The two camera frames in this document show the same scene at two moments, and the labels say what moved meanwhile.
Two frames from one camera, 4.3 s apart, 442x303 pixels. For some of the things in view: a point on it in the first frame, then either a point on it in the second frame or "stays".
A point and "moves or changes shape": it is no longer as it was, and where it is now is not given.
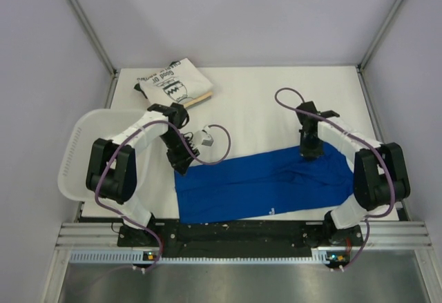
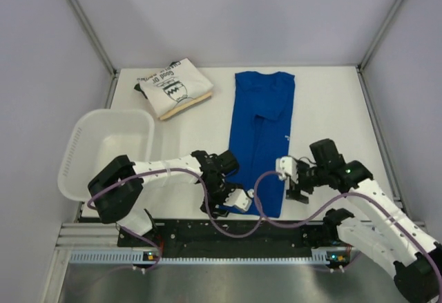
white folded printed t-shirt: x=177 y=82 stays
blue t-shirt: x=273 y=185 moves or changes shape
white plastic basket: x=88 y=126 stays
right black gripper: x=309 y=154 → x=294 y=190
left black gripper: x=180 y=162 → x=215 y=211
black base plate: x=238 y=235 stays
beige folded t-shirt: x=198 y=100 stays
